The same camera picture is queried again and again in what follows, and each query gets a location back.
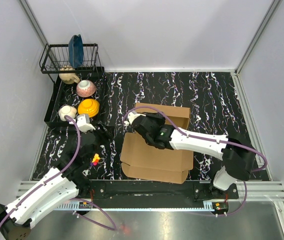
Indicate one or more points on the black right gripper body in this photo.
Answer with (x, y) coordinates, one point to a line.
(158, 119)

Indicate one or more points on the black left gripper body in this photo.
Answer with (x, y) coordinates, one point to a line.
(102, 138)

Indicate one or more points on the brown cardboard box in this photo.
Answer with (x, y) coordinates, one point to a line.
(142, 161)

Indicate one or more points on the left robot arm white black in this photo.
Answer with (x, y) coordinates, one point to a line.
(63, 182)

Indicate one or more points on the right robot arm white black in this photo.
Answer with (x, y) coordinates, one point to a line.
(235, 151)

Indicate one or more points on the rainbow flower toy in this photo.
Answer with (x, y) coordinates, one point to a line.
(95, 160)

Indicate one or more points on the orange ribbed bowl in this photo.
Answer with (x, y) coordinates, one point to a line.
(89, 106)

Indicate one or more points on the black tray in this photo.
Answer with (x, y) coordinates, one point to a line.
(66, 94)

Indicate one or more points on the pink patterned bowl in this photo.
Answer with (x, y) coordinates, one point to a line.
(85, 88)

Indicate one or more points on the beige mug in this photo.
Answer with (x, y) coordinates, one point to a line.
(68, 78)

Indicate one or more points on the blue plate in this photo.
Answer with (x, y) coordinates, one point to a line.
(76, 51)

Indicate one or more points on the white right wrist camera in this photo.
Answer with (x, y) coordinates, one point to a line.
(132, 116)

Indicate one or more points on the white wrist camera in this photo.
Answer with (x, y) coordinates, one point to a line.
(84, 124)
(132, 116)

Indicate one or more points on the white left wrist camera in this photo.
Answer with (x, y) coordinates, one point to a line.
(84, 124)

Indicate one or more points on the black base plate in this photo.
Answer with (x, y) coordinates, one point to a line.
(145, 194)

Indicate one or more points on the black wire dish rack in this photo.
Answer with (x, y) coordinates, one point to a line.
(59, 58)

